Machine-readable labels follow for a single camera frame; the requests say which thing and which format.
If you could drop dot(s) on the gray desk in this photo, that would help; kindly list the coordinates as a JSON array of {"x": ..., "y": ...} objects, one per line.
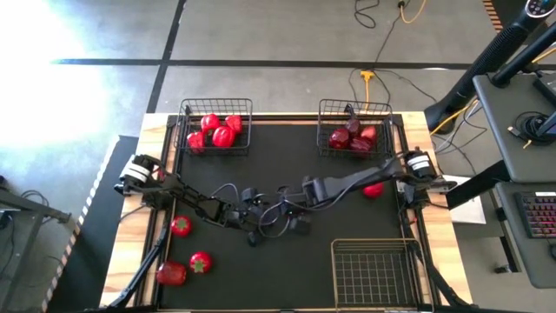
[
  {"x": 499, "y": 130},
  {"x": 512, "y": 261}
]

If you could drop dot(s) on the black striped-edge floor mat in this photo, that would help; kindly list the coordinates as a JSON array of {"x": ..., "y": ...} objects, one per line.
[{"x": 87, "y": 243}]

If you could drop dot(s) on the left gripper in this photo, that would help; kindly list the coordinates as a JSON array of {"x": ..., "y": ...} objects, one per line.
[{"x": 239, "y": 219}]

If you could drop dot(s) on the gray metal stand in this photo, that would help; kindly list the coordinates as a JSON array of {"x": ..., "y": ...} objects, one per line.
[{"x": 43, "y": 211}]

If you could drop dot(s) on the black monitor pole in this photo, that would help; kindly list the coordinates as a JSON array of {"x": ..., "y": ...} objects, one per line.
[{"x": 521, "y": 56}]

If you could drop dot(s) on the dark red apple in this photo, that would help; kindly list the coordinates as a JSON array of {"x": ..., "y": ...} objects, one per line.
[
  {"x": 360, "y": 145},
  {"x": 352, "y": 127}
]

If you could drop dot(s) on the black desk leg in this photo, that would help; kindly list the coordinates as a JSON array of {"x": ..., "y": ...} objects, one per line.
[{"x": 478, "y": 184}]

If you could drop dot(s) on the white paper sheet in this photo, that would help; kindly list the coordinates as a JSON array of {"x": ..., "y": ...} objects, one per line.
[{"x": 471, "y": 213}]

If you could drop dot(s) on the red bell pepper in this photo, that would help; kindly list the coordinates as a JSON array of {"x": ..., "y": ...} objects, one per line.
[
  {"x": 374, "y": 192},
  {"x": 234, "y": 124},
  {"x": 223, "y": 137},
  {"x": 210, "y": 123},
  {"x": 196, "y": 141}
]

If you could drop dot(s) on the black table mat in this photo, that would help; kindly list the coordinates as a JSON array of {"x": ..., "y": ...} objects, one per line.
[{"x": 282, "y": 269}]

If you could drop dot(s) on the black frame strut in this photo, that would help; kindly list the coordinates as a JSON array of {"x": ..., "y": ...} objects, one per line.
[
  {"x": 441, "y": 278},
  {"x": 138, "y": 268}
]

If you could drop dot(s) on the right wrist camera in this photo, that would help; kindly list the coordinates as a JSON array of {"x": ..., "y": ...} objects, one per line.
[{"x": 300, "y": 226}]

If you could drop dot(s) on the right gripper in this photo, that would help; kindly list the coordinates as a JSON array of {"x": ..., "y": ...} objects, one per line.
[{"x": 292, "y": 203}]

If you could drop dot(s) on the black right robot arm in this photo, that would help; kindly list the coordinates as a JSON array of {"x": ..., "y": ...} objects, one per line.
[{"x": 356, "y": 178}]

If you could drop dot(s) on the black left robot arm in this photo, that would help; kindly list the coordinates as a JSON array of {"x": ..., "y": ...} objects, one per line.
[{"x": 187, "y": 197}]

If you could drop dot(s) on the red tomato green calyx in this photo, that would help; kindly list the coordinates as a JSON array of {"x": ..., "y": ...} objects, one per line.
[
  {"x": 204, "y": 265},
  {"x": 181, "y": 227}
]

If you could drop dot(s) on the red backlit keyboard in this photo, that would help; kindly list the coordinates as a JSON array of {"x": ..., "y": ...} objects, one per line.
[{"x": 538, "y": 215}]

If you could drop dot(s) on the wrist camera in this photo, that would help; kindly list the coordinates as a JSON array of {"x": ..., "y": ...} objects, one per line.
[
  {"x": 300, "y": 226},
  {"x": 250, "y": 195}
]

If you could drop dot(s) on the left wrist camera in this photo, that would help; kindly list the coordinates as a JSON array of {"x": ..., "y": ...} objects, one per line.
[{"x": 250, "y": 195}]

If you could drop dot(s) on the black tower fan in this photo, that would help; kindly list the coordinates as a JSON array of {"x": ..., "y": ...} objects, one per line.
[{"x": 486, "y": 61}]

